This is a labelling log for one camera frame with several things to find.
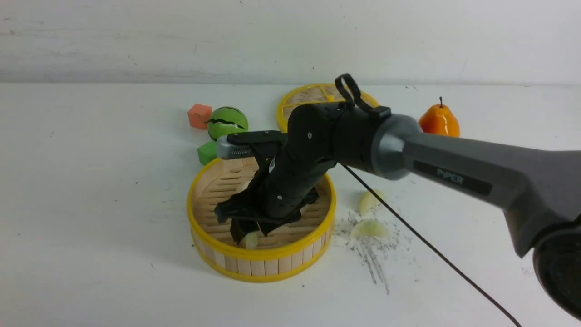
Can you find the green foam cube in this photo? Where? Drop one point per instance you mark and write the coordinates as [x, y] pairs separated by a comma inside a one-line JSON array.
[[207, 152]]

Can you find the orange toy pear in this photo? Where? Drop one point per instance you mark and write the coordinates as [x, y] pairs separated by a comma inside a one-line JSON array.
[[440, 120]]

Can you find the bamboo steamer tray yellow rim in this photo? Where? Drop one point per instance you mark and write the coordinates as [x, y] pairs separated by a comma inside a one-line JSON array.
[[283, 253]]

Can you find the cream dumpling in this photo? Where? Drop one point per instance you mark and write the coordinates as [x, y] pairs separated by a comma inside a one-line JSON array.
[[242, 186]]

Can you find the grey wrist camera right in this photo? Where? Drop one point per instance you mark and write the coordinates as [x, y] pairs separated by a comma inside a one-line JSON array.
[[261, 144]]

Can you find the orange foam cube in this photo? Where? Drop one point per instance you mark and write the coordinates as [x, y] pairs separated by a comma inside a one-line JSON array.
[[198, 116]]

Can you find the green toy watermelon ball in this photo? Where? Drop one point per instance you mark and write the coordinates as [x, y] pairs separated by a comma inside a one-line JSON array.
[[226, 120]]

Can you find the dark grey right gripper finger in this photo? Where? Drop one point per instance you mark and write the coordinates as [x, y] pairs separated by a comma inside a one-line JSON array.
[[240, 228]]

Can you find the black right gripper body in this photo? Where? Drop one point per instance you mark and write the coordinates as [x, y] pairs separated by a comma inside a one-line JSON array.
[[276, 194]]

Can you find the woven bamboo steamer lid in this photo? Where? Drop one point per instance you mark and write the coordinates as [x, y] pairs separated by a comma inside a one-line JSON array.
[[311, 93]]

